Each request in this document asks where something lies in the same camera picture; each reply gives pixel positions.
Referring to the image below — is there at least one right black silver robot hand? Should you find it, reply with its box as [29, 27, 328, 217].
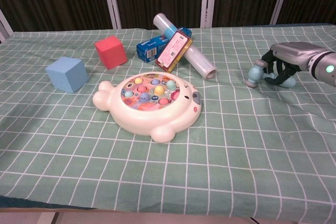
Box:
[261, 42, 326, 86]

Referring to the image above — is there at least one light blue toy dumbbell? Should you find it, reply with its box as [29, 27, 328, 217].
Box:
[245, 59, 297, 89]

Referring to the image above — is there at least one white whack-a-mole toy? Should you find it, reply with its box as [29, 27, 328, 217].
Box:
[92, 72, 203, 144]

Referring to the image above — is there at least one clear plastic wrap roll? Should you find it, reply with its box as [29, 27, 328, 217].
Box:
[153, 13, 218, 80]

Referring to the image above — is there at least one green checked tablecloth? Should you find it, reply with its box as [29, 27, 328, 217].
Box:
[0, 23, 336, 222]

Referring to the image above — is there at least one pink red snack box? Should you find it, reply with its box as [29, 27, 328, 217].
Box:
[154, 30, 194, 73]

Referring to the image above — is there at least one blue Oreo cookie box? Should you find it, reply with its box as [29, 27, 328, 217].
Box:
[135, 26, 193, 63]

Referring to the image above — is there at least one red foam cube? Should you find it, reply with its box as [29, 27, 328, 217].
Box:
[94, 35, 129, 70]

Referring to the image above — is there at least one blue foam cube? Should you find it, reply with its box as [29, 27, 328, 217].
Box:
[45, 56, 89, 93]

